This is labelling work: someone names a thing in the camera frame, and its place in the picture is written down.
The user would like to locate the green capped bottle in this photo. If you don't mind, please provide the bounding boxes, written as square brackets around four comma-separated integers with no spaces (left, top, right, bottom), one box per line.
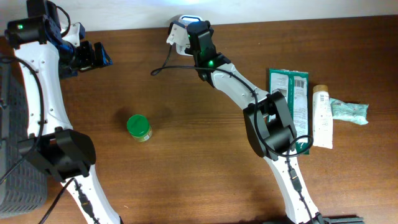
[127,114,152,142]

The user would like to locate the green wipes packet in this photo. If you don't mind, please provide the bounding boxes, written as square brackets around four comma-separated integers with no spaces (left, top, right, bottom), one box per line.
[269,68,309,137]

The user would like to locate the white tube with cork cap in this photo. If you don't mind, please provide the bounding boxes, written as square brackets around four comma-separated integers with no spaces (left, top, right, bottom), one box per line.
[312,85,333,149]

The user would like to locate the teal wipes packet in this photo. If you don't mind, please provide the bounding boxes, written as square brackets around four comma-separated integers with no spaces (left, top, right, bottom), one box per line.
[330,98,369,125]

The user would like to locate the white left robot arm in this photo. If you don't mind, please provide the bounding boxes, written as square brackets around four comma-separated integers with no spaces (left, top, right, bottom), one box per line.
[5,15,122,223]

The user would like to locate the white barcode scanner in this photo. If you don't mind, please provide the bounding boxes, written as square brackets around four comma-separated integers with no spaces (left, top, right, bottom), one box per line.
[176,15,203,56]

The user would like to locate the grey plastic mesh basket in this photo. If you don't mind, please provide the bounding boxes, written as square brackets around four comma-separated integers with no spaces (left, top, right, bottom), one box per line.
[1,58,47,219]

